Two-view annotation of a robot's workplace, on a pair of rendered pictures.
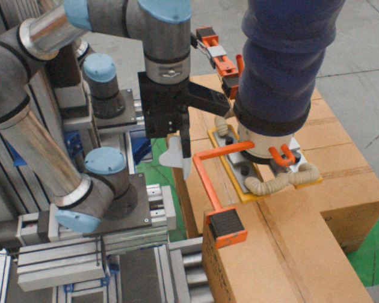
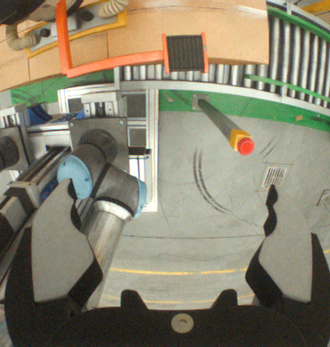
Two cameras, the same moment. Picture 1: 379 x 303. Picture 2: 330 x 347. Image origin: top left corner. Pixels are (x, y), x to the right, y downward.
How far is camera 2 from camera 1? 0.72 m
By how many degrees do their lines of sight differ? 55
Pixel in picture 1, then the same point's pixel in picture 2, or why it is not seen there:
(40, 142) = not seen: hidden behind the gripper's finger
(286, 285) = (200, 14)
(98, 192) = (113, 187)
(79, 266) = (147, 169)
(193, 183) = not seen: hidden behind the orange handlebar
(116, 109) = (9, 146)
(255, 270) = (182, 32)
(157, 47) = not seen: outside the picture
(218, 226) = (190, 64)
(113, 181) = (98, 171)
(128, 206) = (106, 138)
